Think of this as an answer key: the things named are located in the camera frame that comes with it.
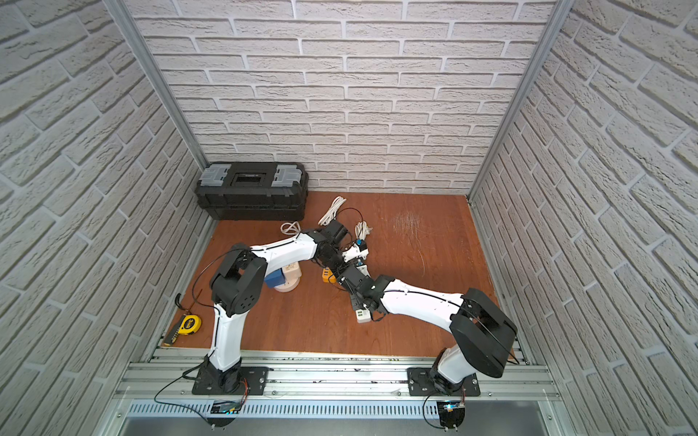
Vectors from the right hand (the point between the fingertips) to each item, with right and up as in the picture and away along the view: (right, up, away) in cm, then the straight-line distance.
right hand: (364, 294), depth 86 cm
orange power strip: (-13, +5, +6) cm, 15 cm away
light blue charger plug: (-1, +10, -9) cm, 13 cm away
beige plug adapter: (-23, +7, 0) cm, 25 cm away
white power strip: (0, -6, -3) cm, 7 cm away
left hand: (-3, +5, +5) cm, 8 cm away
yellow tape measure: (-55, -8, -5) cm, 56 cm away
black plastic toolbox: (-41, +35, +11) cm, 55 cm away
